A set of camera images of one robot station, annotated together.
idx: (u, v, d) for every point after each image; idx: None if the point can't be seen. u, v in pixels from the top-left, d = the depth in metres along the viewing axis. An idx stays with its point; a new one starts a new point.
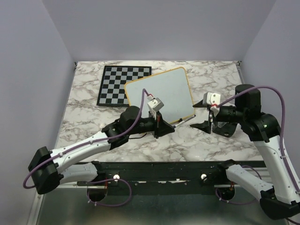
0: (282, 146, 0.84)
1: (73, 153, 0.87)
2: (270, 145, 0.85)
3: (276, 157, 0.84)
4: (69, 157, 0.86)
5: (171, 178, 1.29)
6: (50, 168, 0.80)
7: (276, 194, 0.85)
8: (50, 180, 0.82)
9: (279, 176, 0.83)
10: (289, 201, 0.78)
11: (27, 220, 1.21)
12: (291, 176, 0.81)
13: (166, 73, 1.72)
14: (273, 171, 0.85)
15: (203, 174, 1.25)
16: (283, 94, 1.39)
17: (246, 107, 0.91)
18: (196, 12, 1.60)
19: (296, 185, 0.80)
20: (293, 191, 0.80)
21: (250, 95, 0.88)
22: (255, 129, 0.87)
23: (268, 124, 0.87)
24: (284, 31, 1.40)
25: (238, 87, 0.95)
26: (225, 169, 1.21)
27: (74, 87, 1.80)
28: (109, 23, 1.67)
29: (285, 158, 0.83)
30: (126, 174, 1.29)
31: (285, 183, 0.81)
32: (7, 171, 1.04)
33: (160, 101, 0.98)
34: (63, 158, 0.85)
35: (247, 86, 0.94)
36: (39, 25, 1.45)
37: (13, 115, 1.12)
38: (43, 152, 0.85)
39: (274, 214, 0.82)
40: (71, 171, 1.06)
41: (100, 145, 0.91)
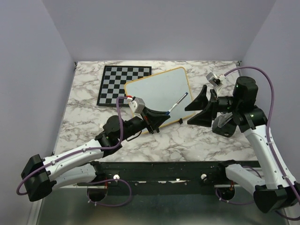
0: (268, 133, 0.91)
1: (65, 160, 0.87)
2: (256, 132, 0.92)
3: (262, 143, 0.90)
4: (62, 165, 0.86)
5: (171, 178, 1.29)
6: (42, 176, 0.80)
7: (266, 182, 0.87)
8: (43, 187, 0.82)
9: (266, 162, 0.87)
10: (276, 185, 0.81)
11: (27, 220, 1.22)
12: (277, 161, 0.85)
13: (166, 73, 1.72)
14: (260, 157, 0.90)
15: (203, 174, 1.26)
16: (283, 94, 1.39)
17: (241, 99, 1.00)
18: (195, 12, 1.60)
19: (282, 169, 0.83)
20: (280, 176, 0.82)
21: (248, 90, 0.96)
22: (243, 119, 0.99)
23: (255, 116, 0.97)
24: (284, 31, 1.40)
25: (239, 78, 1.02)
26: (225, 168, 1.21)
27: (74, 87, 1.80)
28: (109, 24, 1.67)
29: (271, 144, 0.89)
30: (126, 174, 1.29)
31: (272, 168, 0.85)
32: (7, 171, 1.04)
33: (138, 103, 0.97)
34: (56, 166, 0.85)
35: (248, 79, 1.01)
36: (39, 25, 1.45)
37: (14, 115, 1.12)
38: (36, 159, 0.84)
39: (266, 205, 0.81)
40: (66, 176, 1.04)
41: (92, 153, 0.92)
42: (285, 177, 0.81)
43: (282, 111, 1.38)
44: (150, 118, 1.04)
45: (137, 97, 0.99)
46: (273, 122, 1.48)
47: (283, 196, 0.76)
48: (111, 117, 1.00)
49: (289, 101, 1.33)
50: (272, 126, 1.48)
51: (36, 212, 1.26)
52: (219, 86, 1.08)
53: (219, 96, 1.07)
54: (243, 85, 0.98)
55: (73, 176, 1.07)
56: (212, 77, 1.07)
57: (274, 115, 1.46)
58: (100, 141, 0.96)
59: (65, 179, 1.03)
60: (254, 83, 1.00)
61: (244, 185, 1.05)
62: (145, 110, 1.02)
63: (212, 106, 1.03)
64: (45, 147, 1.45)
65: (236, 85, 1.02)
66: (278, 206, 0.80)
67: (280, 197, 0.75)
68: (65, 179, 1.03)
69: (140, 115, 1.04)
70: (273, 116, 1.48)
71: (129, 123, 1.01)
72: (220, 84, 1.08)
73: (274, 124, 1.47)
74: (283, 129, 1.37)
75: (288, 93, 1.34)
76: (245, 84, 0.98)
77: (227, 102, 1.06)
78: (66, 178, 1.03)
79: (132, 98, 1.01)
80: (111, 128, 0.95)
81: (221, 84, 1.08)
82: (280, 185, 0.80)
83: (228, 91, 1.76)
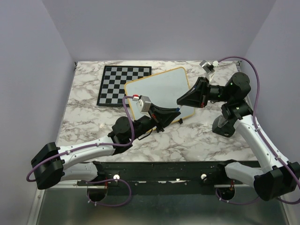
0: (255, 121, 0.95)
1: (80, 152, 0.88)
2: (243, 122, 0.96)
3: (251, 131, 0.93)
4: (75, 156, 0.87)
5: (171, 178, 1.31)
6: (56, 165, 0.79)
7: (262, 168, 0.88)
8: (53, 177, 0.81)
9: (258, 147, 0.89)
10: (271, 168, 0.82)
11: (27, 220, 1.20)
12: (267, 145, 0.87)
13: (165, 73, 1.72)
14: (252, 144, 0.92)
15: (203, 174, 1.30)
16: (281, 95, 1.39)
17: (232, 96, 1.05)
18: (195, 13, 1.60)
19: (273, 152, 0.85)
20: (273, 158, 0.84)
21: (241, 90, 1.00)
22: (231, 113, 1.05)
23: (242, 109, 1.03)
24: (284, 31, 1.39)
25: (235, 76, 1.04)
26: (225, 167, 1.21)
27: (74, 87, 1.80)
28: (108, 24, 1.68)
29: (259, 130, 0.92)
30: (127, 175, 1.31)
31: (264, 152, 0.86)
32: (7, 170, 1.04)
33: (145, 103, 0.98)
34: (70, 156, 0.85)
35: (242, 78, 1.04)
36: (40, 25, 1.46)
37: (13, 115, 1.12)
38: (51, 146, 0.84)
39: (266, 191, 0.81)
40: (72, 169, 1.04)
41: (105, 148, 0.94)
42: (278, 158, 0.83)
43: (282, 111, 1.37)
44: (158, 116, 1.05)
45: (143, 96, 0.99)
46: (272, 122, 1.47)
47: (280, 177, 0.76)
48: (119, 119, 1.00)
49: (288, 100, 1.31)
50: (271, 126, 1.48)
51: (36, 212, 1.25)
52: (212, 71, 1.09)
53: (211, 85, 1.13)
54: (237, 84, 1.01)
55: (79, 172, 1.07)
56: (206, 63, 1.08)
57: (273, 114, 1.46)
58: (112, 139, 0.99)
59: (71, 172, 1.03)
60: (248, 82, 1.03)
61: (246, 181, 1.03)
62: (153, 108, 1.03)
63: (201, 86, 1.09)
64: None
65: (231, 83, 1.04)
66: (277, 190, 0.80)
67: (277, 177, 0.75)
68: (72, 172, 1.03)
69: (148, 114, 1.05)
70: (273, 116, 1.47)
71: (138, 123, 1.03)
72: (212, 70, 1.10)
73: (273, 124, 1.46)
74: (281, 129, 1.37)
75: (287, 93, 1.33)
76: (240, 84, 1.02)
77: (218, 91, 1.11)
78: (73, 171, 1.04)
79: (138, 97, 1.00)
80: (119, 129, 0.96)
81: (214, 70, 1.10)
82: (274, 166, 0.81)
83: None
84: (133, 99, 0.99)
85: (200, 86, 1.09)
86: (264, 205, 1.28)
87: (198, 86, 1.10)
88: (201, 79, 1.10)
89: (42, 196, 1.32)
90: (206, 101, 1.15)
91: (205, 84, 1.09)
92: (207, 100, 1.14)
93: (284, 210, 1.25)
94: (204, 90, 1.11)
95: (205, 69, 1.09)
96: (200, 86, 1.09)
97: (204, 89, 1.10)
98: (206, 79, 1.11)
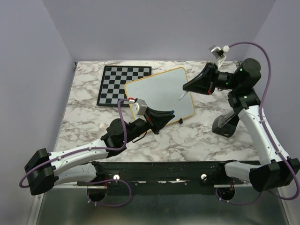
0: (261, 113, 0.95)
1: (71, 157, 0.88)
2: (249, 112, 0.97)
3: (256, 122, 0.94)
4: (67, 161, 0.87)
5: (171, 178, 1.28)
6: (47, 171, 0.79)
7: (261, 160, 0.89)
8: (45, 183, 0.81)
9: (260, 138, 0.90)
10: (269, 160, 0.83)
11: (27, 220, 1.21)
12: (270, 137, 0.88)
13: (166, 73, 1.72)
14: (255, 135, 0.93)
15: (203, 174, 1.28)
16: (281, 95, 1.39)
17: (241, 83, 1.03)
18: (195, 13, 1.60)
19: (275, 146, 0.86)
20: (273, 151, 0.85)
21: (251, 77, 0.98)
22: (237, 101, 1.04)
23: (249, 98, 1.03)
24: (284, 30, 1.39)
25: (245, 62, 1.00)
26: (224, 165, 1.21)
27: (74, 87, 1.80)
28: (108, 24, 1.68)
29: (264, 122, 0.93)
30: (126, 175, 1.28)
31: (265, 144, 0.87)
32: (7, 170, 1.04)
33: (141, 106, 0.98)
34: (61, 161, 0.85)
35: (253, 63, 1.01)
36: (39, 25, 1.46)
37: (13, 115, 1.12)
38: (41, 153, 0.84)
39: (259, 182, 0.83)
40: (67, 173, 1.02)
41: (97, 152, 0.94)
42: (278, 152, 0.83)
43: (283, 111, 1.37)
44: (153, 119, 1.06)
45: (139, 99, 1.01)
46: (272, 122, 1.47)
47: (277, 171, 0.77)
48: (114, 121, 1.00)
49: (288, 100, 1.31)
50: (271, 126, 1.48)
51: (36, 212, 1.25)
52: (221, 57, 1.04)
53: (219, 71, 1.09)
54: (247, 71, 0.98)
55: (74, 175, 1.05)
56: (215, 47, 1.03)
57: (273, 114, 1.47)
58: (106, 142, 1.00)
59: (66, 176, 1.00)
60: (259, 69, 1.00)
61: (243, 177, 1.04)
62: (148, 111, 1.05)
63: (209, 72, 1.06)
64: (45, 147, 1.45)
65: (241, 69, 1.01)
66: (272, 182, 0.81)
67: (274, 171, 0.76)
68: (67, 176, 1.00)
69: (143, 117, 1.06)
70: (273, 116, 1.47)
71: (133, 125, 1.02)
72: (222, 56, 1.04)
73: (273, 124, 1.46)
74: (280, 129, 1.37)
75: (287, 93, 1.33)
76: (250, 70, 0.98)
77: (226, 78, 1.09)
78: (68, 175, 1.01)
79: (134, 101, 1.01)
80: (114, 131, 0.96)
81: (224, 55, 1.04)
82: (273, 159, 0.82)
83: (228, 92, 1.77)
84: (130, 102, 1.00)
85: (209, 71, 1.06)
86: (264, 205, 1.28)
87: (206, 72, 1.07)
88: (209, 65, 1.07)
89: (42, 196, 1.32)
90: (213, 87, 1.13)
91: (213, 70, 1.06)
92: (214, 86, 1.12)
93: (284, 210, 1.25)
94: (212, 77, 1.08)
95: (214, 54, 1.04)
96: (208, 71, 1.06)
97: (212, 76, 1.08)
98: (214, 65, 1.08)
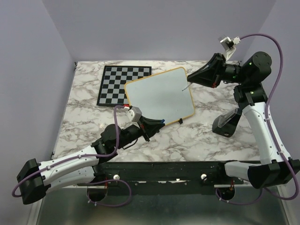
0: (267, 111, 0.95)
1: (61, 166, 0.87)
2: (255, 109, 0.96)
3: (260, 119, 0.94)
4: (57, 170, 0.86)
5: (171, 178, 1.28)
6: (37, 182, 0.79)
7: (261, 159, 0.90)
8: (35, 193, 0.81)
9: (263, 137, 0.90)
10: (270, 160, 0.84)
11: (27, 220, 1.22)
12: (273, 137, 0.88)
13: (166, 73, 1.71)
14: (258, 133, 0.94)
15: (203, 174, 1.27)
16: (281, 95, 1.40)
17: (248, 78, 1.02)
18: (195, 13, 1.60)
19: (277, 146, 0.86)
20: (274, 151, 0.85)
21: (259, 71, 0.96)
22: (243, 96, 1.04)
23: (256, 94, 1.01)
24: (284, 30, 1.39)
25: (256, 56, 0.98)
26: (225, 164, 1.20)
27: (74, 87, 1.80)
28: (108, 24, 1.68)
29: (268, 120, 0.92)
30: (126, 175, 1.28)
31: (267, 144, 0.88)
32: (7, 171, 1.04)
33: (136, 112, 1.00)
34: (51, 171, 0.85)
35: (265, 58, 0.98)
36: (40, 25, 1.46)
37: (14, 115, 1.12)
38: (32, 163, 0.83)
39: (258, 180, 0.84)
40: (61, 179, 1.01)
41: (87, 159, 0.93)
42: (280, 153, 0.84)
43: (284, 111, 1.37)
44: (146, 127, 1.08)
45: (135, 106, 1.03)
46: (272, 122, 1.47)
47: (277, 171, 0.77)
48: (108, 126, 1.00)
49: (289, 100, 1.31)
50: None
51: (36, 212, 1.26)
52: (230, 49, 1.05)
53: (228, 63, 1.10)
54: (257, 64, 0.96)
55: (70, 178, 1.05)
56: (226, 39, 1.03)
57: (273, 114, 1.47)
58: (96, 148, 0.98)
59: (60, 182, 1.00)
60: (269, 63, 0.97)
61: (242, 176, 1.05)
62: (142, 118, 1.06)
63: (216, 64, 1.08)
64: (45, 147, 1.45)
65: (250, 62, 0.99)
66: (271, 181, 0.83)
67: (273, 171, 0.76)
68: (61, 183, 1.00)
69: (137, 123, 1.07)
70: (273, 116, 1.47)
71: (126, 131, 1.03)
72: (231, 48, 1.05)
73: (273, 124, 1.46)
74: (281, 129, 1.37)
75: (288, 93, 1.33)
76: (259, 64, 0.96)
77: (234, 70, 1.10)
78: (62, 181, 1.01)
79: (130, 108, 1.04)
80: (108, 136, 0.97)
81: (234, 48, 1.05)
82: (273, 159, 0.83)
83: (228, 91, 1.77)
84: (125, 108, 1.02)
85: (215, 63, 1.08)
86: (265, 204, 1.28)
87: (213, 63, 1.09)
88: (217, 56, 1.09)
89: None
90: (219, 79, 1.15)
91: (221, 63, 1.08)
92: (221, 78, 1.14)
93: (284, 210, 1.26)
94: (219, 69, 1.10)
95: (224, 45, 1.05)
96: (214, 63, 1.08)
97: (218, 68, 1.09)
98: (222, 56, 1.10)
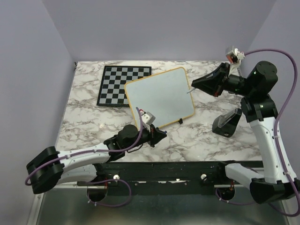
0: (276, 127, 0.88)
1: (79, 156, 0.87)
2: (263, 124, 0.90)
3: (268, 137, 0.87)
4: (75, 160, 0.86)
5: (171, 178, 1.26)
6: (56, 168, 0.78)
7: (266, 176, 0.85)
8: (53, 180, 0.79)
9: (268, 154, 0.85)
10: (275, 180, 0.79)
11: (27, 220, 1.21)
12: (280, 155, 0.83)
13: (165, 73, 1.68)
14: (264, 150, 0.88)
15: (203, 174, 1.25)
16: (281, 95, 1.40)
17: (255, 87, 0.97)
18: (195, 13, 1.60)
19: (284, 165, 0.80)
20: (281, 171, 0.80)
21: (266, 79, 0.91)
22: (251, 108, 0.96)
23: (266, 107, 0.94)
24: (284, 30, 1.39)
25: (259, 64, 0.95)
26: (224, 166, 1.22)
27: (74, 87, 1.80)
28: (108, 24, 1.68)
29: (277, 138, 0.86)
30: (126, 175, 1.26)
31: (273, 162, 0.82)
32: (6, 171, 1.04)
33: (152, 116, 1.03)
34: (70, 160, 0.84)
35: (270, 66, 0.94)
36: (39, 26, 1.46)
37: (14, 115, 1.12)
38: (51, 151, 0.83)
39: (261, 197, 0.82)
40: (69, 173, 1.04)
41: (101, 154, 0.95)
42: (286, 173, 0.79)
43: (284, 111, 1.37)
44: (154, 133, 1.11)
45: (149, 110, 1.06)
46: None
47: (281, 192, 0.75)
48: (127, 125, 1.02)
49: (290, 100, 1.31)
50: None
51: (35, 212, 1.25)
52: (236, 63, 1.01)
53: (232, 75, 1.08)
54: (262, 73, 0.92)
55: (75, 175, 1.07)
56: (231, 51, 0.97)
57: None
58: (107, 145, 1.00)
59: (68, 176, 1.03)
60: (275, 71, 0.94)
61: (243, 182, 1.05)
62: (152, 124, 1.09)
63: (220, 74, 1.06)
64: (45, 147, 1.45)
65: (254, 71, 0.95)
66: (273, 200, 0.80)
67: (277, 192, 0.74)
68: (69, 176, 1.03)
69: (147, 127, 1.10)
70: None
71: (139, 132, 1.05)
72: (236, 62, 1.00)
73: None
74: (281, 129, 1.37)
75: (288, 93, 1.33)
76: (265, 72, 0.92)
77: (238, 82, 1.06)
78: (70, 174, 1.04)
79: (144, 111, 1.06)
80: (126, 134, 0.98)
81: (238, 61, 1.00)
82: (279, 180, 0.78)
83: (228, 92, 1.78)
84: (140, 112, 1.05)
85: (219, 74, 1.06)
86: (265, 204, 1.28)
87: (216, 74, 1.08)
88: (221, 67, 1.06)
89: (42, 196, 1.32)
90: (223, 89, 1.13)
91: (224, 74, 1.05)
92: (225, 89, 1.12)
93: (284, 210, 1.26)
94: (223, 79, 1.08)
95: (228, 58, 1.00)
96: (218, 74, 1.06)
97: (222, 78, 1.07)
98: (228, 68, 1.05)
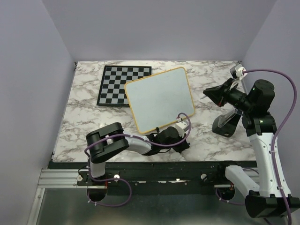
0: (274, 143, 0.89)
1: (136, 139, 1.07)
2: (261, 138, 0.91)
3: (265, 151, 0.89)
4: (132, 141, 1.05)
5: (171, 178, 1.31)
6: (124, 142, 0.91)
7: (260, 189, 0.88)
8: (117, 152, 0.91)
9: (264, 169, 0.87)
10: (268, 194, 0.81)
11: (27, 220, 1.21)
12: (275, 171, 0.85)
13: (166, 73, 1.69)
14: (260, 163, 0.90)
15: (203, 174, 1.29)
16: (282, 95, 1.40)
17: (254, 103, 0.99)
18: (195, 13, 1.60)
19: (279, 180, 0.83)
20: (274, 186, 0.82)
21: (262, 94, 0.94)
22: (251, 122, 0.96)
23: (266, 122, 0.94)
24: (285, 30, 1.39)
25: (258, 81, 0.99)
26: (225, 167, 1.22)
27: (74, 87, 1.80)
28: (108, 24, 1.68)
29: (273, 153, 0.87)
30: (127, 175, 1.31)
31: (268, 176, 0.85)
32: (5, 172, 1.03)
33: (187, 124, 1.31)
34: (131, 139, 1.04)
35: (267, 85, 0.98)
36: (40, 26, 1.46)
37: (13, 116, 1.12)
38: (118, 126, 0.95)
39: (254, 209, 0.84)
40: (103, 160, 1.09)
41: (146, 145, 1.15)
42: (280, 188, 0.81)
43: (285, 111, 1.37)
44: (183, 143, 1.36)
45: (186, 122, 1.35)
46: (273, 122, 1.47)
47: (273, 206, 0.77)
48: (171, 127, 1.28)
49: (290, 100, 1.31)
50: None
51: (35, 212, 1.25)
52: (236, 79, 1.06)
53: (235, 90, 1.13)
54: (259, 88, 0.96)
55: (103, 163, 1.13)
56: (233, 69, 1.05)
57: (274, 115, 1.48)
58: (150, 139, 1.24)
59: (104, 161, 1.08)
60: (272, 89, 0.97)
61: (240, 189, 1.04)
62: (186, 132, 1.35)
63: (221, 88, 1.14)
64: (45, 147, 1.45)
65: (253, 87, 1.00)
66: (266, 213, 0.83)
67: (269, 205, 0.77)
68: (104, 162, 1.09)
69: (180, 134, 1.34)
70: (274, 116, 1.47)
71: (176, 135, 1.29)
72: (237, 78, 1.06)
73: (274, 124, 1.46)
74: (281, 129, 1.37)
75: (289, 93, 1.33)
76: (263, 88, 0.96)
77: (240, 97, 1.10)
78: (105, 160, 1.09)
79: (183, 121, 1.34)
80: (170, 133, 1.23)
81: (238, 78, 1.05)
82: (272, 194, 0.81)
83: None
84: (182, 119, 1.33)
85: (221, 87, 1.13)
86: None
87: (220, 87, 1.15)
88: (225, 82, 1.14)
89: (42, 195, 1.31)
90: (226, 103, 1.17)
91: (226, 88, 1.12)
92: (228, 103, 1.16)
93: None
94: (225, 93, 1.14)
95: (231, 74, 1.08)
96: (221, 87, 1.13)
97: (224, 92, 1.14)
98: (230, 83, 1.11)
